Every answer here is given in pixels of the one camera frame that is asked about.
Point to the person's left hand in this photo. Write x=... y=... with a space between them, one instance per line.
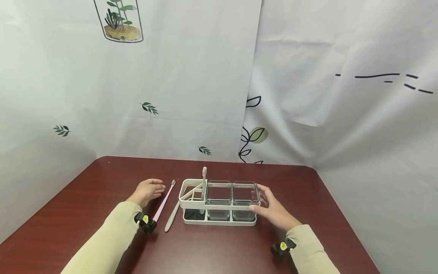
x=144 y=191

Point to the person's right hand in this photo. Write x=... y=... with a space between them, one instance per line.
x=274 y=211

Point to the person's right fingers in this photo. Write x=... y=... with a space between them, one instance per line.
x=264 y=191

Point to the person's left fingers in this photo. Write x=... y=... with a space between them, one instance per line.
x=158 y=186

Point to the person's right thumb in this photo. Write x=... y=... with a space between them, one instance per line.
x=255 y=207

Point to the white toothbrush holder rack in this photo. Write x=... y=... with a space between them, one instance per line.
x=193 y=203

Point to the person's left forearm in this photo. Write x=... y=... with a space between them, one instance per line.
x=109 y=239

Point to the person's right forearm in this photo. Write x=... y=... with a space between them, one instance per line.
x=311 y=253

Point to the clear glass cup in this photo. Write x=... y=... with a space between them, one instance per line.
x=243 y=198
x=219 y=198

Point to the pink toothbrush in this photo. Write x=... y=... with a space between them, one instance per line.
x=164 y=201

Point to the grey toothbrush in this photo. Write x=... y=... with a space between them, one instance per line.
x=204 y=182
x=172 y=217

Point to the black wrist band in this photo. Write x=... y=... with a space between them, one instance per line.
x=146 y=223
x=281 y=248

